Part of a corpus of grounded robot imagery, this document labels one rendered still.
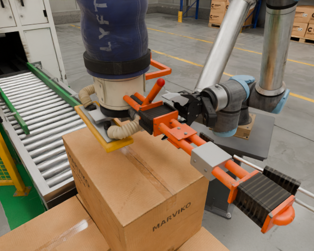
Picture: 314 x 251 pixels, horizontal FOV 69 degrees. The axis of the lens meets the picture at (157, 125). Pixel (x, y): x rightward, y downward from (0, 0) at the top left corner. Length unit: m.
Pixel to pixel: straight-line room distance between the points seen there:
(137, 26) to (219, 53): 0.39
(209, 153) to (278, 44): 0.77
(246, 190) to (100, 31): 0.55
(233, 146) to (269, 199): 0.97
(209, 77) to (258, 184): 0.57
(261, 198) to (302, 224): 1.75
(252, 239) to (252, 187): 1.50
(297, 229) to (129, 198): 1.56
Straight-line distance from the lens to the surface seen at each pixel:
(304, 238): 2.13
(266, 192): 0.47
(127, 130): 0.71
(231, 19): 1.05
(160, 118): 0.62
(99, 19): 0.71
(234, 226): 1.98
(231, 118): 0.87
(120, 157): 0.99
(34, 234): 1.36
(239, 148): 1.42
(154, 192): 0.85
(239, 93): 0.84
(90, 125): 0.87
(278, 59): 1.24
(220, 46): 1.00
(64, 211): 1.38
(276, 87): 1.35
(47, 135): 2.00
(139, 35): 0.73
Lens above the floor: 1.59
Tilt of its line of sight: 33 degrees down
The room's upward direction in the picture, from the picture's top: straight up
